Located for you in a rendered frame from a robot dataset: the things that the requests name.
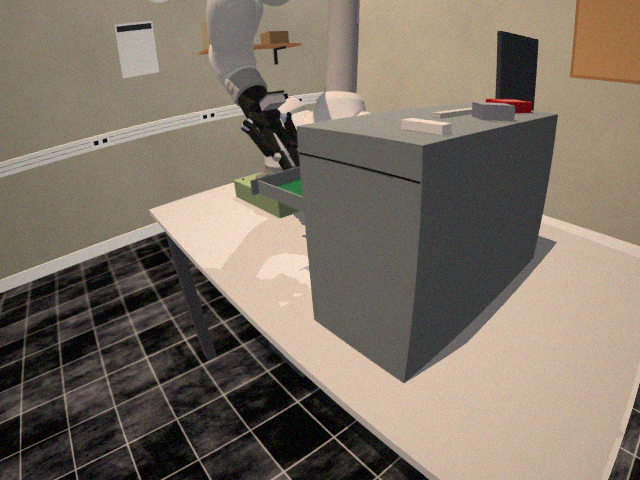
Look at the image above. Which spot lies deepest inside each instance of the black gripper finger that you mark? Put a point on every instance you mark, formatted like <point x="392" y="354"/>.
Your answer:
<point x="266" y="140"/>
<point x="286" y="134"/>

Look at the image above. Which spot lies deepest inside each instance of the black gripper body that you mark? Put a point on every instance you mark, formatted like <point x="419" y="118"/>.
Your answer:
<point x="250" y="107"/>

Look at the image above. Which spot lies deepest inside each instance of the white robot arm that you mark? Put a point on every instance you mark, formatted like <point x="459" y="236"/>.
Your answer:
<point x="232" y="25"/>

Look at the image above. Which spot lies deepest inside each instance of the black flat panel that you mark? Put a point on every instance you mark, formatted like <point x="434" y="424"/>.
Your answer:
<point x="516" y="67"/>

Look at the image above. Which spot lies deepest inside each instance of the grey tool chest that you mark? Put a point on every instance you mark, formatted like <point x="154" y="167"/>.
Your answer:
<point x="412" y="235"/>

